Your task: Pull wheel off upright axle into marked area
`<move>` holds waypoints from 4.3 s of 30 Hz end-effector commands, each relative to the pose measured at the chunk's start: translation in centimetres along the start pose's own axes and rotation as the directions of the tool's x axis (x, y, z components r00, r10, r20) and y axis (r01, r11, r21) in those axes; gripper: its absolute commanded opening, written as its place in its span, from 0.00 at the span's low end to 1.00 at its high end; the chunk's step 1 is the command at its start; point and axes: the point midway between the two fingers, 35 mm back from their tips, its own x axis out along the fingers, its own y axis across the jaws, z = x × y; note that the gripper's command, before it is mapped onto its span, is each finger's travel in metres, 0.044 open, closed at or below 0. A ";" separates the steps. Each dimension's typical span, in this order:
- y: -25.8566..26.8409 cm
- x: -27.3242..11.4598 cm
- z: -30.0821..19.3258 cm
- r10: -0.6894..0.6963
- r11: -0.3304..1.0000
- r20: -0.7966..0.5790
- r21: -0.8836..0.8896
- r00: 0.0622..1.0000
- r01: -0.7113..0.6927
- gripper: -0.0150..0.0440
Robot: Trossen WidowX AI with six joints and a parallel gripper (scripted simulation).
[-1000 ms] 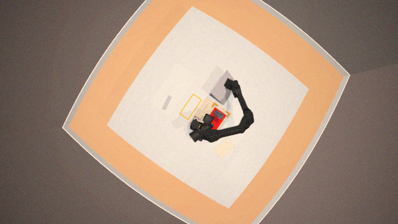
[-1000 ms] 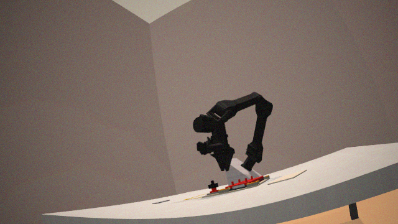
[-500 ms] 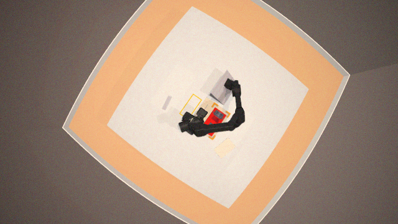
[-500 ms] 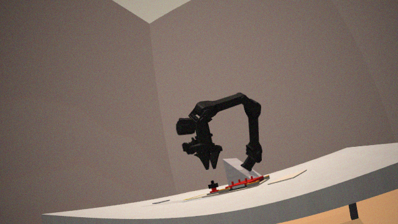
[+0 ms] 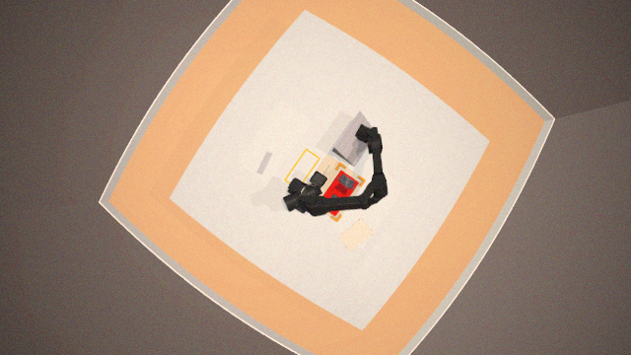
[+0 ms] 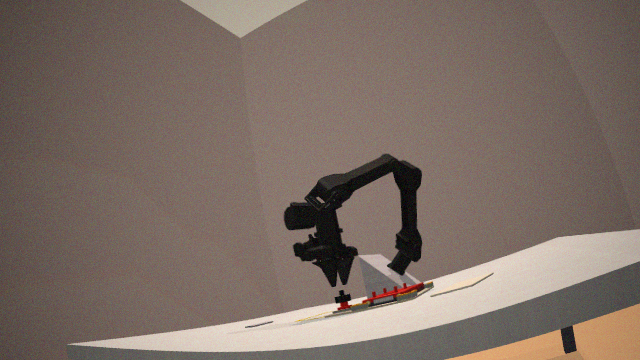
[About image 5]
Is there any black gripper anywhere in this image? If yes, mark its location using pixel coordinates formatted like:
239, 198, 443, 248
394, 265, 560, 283
296, 171, 327, 214

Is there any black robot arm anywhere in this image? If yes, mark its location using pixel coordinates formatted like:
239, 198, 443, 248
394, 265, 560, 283
283, 124, 388, 217

